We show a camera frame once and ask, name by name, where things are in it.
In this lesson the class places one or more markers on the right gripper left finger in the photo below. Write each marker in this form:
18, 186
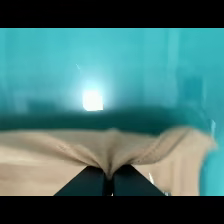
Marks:
87, 184

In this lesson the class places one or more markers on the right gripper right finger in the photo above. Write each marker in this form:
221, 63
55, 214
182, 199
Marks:
133, 184

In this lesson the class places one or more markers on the beige shirt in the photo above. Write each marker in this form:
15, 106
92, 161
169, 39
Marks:
50, 153

